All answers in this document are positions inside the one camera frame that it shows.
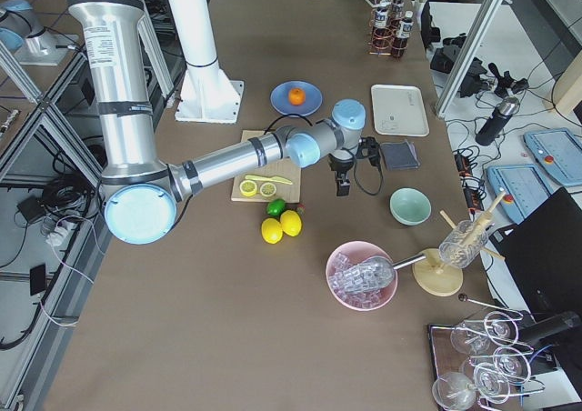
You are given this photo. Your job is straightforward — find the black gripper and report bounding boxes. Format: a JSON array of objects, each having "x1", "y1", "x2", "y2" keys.
[{"x1": 328, "y1": 149, "x2": 356, "y2": 196}]

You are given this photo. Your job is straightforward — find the orange fruit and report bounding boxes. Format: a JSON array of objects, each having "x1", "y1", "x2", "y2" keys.
[{"x1": 287, "y1": 87, "x2": 306, "y2": 106}]

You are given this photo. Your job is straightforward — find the blue plate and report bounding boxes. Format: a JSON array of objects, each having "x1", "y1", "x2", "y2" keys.
[{"x1": 270, "y1": 81, "x2": 323, "y2": 115}]

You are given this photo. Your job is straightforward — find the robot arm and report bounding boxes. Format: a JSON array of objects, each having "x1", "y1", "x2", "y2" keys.
[{"x1": 66, "y1": 0, "x2": 366, "y2": 245}]

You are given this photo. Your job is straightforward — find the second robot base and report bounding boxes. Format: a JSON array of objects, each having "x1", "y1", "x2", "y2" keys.
[{"x1": 1, "y1": 0, "x2": 79, "y2": 66}]

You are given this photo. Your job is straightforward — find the bamboo cutting board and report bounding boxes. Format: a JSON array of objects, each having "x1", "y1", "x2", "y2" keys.
[{"x1": 231, "y1": 130, "x2": 301, "y2": 203}]

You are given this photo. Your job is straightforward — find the yellow lemon lower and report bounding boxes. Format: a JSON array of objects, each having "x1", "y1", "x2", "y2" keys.
[{"x1": 279, "y1": 210, "x2": 303, "y2": 236}]

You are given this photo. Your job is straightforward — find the yellow lemon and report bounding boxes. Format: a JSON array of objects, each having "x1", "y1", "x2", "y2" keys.
[
  {"x1": 279, "y1": 210, "x2": 303, "y2": 236},
  {"x1": 260, "y1": 217, "x2": 284, "y2": 245}
]

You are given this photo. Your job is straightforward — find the pink bowl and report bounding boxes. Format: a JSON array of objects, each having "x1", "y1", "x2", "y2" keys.
[{"x1": 326, "y1": 241, "x2": 398, "y2": 312}]

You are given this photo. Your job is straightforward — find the grey folded cloth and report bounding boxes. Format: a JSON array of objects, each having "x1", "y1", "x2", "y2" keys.
[{"x1": 380, "y1": 140, "x2": 420, "y2": 170}]

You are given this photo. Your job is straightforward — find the green bowl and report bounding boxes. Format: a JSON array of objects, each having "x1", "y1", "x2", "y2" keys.
[{"x1": 389, "y1": 188, "x2": 432, "y2": 226}]

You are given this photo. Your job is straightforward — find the green lime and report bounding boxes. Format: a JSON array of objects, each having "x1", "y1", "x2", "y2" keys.
[{"x1": 266, "y1": 198, "x2": 286, "y2": 217}]

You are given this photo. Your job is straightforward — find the thin lemon slice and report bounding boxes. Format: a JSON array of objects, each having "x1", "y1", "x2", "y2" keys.
[{"x1": 259, "y1": 182, "x2": 277, "y2": 198}]

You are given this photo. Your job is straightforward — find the yellow lemon upper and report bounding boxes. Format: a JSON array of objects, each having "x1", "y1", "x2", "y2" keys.
[{"x1": 260, "y1": 217, "x2": 284, "y2": 245}]

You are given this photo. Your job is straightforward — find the metal ice scoop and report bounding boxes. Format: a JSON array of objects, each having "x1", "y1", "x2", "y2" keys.
[{"x1": 344, "y1": 254, "x2": 426, "y2": 293}]

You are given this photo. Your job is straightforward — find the tea bottle lower right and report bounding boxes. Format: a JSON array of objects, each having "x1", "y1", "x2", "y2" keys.
[{"x1": 390, "y1": 0, "x2": 404, "y2": 27}]

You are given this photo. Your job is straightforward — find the yellow plastic knife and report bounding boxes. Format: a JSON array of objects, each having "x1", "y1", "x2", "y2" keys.
[{"x1": 244, "y1": 175, "x2": 294, "y2": 185}]

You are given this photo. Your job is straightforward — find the thick lemon half slice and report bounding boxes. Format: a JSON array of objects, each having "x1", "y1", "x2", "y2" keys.
[{"x1": 239, "y1": 179, "x2": 258, "y2": 197}]

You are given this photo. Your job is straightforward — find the cream rabbit tray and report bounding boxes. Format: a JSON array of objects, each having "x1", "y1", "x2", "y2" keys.
[{"x1": 371, "y1": 84, "x2": 429, "y2": 137}]

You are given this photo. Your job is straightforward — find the tea bottle lower left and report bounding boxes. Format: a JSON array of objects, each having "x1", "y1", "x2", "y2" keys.
[{"x1": 391, "y1": 11, "x2": 414, "y2": 58}]

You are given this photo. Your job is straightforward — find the wooden stand base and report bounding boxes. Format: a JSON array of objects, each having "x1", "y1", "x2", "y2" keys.
[{"x1": 413, "y1": 191, "x2": 505, "y2": 296}]

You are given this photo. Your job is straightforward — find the glass mug on stand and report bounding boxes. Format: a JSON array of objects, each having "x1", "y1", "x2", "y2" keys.
[{"x1": 438, "y1": 220, "x2": 487, "y2": 269}]

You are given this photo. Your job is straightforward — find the bar spoon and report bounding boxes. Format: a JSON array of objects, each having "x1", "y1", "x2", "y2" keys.
[{"x1": 457, "y1": 293, "x2": 522, "y2": 316}]

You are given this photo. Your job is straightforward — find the lower teach pendant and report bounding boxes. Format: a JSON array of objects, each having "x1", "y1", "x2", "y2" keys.
[{"x1": 487, "y1": 164, "x2": 553, "y2": 224}]

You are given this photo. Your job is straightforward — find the teach pendant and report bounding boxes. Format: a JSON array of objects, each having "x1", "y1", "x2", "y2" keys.
[
  {"x1": 524, "y1": 128, "x2": 581, "y2": 186},
  {"x1": 487, "y1": 164, "x2": 553, "y2": 224}
]

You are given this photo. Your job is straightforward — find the black thermos bottle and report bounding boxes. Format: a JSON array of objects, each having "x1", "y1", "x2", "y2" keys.
[{"x1": 475, "y1": 96, "x2": 520, "y2": 146}]

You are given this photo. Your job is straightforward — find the wine glass back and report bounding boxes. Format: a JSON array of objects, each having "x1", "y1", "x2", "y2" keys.
[{"x1": 450, "y1": 320, "x2": 491, "y2": 356}]

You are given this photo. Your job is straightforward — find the black laptop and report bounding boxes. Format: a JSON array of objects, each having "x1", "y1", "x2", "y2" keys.
[{"x1": 490, "y1": 187, "x2": 581, "y2": 314}]

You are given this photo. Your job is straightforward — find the upper teach pendant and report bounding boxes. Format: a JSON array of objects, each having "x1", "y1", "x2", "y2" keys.
[{"x1": 524, "y1": 128, "x2": 581, "y2": 186}]

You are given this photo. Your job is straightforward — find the wine glass rack tray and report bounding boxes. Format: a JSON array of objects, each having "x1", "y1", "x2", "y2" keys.
[{"x1": 428, "y1": 310, "x2": 546, "y2": 410}]

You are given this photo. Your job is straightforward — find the wine glass front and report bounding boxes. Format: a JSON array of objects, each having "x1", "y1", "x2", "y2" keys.
[{"x1": 432, "y1": 372, "x2": 477, "y2": 410}]

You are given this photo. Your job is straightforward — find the white power strip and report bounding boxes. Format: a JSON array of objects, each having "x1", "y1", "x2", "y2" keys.
[{"x1": 45, "y1": 220, "x2": 77, "y2": 247}]

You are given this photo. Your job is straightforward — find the black phone on floor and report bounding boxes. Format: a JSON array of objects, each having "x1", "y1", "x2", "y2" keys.
[{"x1": 29, "y1": 264, "x2": 47, "y2": 296}]

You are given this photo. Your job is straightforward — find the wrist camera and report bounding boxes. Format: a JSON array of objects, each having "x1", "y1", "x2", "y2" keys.
[{"x1": 356, "y1": 136, "x2": 381, "y2": 168}]

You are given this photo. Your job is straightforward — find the copper wire bottle rack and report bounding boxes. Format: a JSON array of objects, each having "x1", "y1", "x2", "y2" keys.
[{"x1": 368, "y1": 0, "x2": 413, "y2": 58}]

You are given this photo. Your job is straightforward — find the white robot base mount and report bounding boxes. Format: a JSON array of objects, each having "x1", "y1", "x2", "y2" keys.
[{"x1": 169, "y1": 0, "x2": 244, "y2": 125}]

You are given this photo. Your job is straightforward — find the aluminium frame post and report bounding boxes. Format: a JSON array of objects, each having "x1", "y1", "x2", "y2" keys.
[{"x1": 435, "y1": 0, "x2": 503, "y2": 119}]

